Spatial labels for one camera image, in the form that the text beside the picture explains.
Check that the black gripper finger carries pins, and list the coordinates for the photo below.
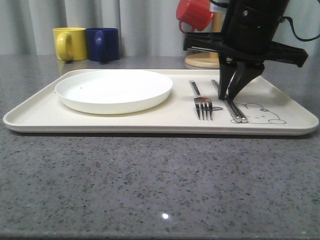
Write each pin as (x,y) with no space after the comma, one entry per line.
(245,72)
(229,77)

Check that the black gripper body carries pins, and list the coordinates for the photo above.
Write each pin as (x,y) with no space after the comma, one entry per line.
(247,35)

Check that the silver fork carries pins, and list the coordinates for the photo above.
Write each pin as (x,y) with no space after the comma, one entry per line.
(203,105)

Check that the white round plate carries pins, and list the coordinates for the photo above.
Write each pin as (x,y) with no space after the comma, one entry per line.
(114,91)

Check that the wooden mug tree stand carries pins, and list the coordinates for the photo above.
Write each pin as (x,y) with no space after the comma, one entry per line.
(208,60)

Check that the cream rabbit serving tray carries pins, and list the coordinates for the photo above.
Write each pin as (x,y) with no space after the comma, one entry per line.
(269,111)

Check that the red mug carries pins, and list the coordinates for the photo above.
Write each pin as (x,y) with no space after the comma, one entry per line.
(196,13)

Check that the dark blue mug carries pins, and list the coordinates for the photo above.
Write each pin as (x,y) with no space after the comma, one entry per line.
(102,44)

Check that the yellow mug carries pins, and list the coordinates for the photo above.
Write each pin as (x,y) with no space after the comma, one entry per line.
(70,43)

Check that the grey curtain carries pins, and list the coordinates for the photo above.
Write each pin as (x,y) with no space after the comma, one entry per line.
(146,27)

